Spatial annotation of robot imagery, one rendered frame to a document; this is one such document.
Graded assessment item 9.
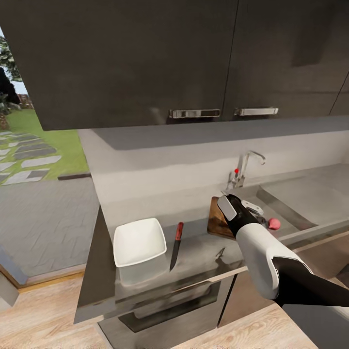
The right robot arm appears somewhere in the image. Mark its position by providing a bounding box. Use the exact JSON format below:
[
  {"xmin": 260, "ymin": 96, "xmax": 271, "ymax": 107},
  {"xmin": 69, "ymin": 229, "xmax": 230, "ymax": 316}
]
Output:
[{"xmin": 217, "ymin": 194, "xmax": 349, "ymax": 349}]

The vidalia onion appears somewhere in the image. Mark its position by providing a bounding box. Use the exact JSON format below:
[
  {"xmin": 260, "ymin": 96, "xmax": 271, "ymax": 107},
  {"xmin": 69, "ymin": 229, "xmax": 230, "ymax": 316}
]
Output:
[{"xmin": 268, "ymin": 219, "xmax": 281, "ymax": 230}]

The cutting board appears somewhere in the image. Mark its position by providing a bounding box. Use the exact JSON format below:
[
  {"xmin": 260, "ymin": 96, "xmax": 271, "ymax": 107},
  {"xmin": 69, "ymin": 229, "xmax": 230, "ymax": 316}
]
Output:
[{"xmin": 207, "ymin": 196, "xmax": 234, "ymax": 237}]

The parer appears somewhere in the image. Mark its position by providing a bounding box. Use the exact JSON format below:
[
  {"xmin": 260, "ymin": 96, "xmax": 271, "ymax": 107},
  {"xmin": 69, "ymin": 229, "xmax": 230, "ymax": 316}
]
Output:
[{"xmin": 170, "ymin": 222, "xmax": 184, "ymax": 270}]

